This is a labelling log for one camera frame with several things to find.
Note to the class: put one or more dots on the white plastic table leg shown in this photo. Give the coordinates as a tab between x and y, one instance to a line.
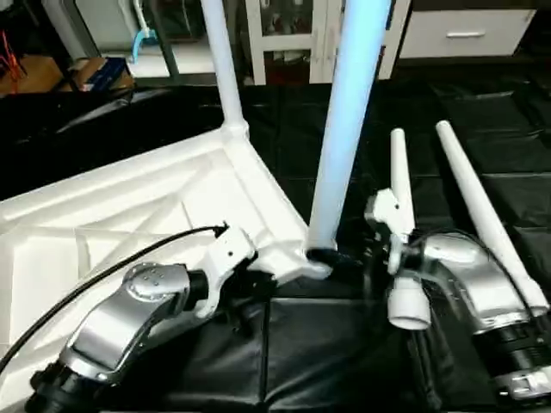
482	206
400	189
225	69
349	112

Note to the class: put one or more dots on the white plastic table top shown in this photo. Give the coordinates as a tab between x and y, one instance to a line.
103	206

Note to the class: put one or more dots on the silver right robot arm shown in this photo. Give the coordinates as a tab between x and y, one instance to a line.
478	284

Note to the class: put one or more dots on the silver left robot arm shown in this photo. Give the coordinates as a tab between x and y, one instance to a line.
120	327

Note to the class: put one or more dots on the black work mat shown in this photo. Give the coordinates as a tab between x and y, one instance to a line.
499	120

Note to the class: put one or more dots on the white drawer cabinet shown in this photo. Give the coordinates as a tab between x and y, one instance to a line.
465	33
301	39

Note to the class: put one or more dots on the small blue box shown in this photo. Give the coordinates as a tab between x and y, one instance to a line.
105	73

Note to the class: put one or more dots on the light blue hanger hook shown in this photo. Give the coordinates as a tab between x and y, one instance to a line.
142	41

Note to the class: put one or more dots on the cardboard box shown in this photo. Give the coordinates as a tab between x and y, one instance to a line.
30	73

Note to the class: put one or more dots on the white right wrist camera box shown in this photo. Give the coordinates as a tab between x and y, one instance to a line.
392	224

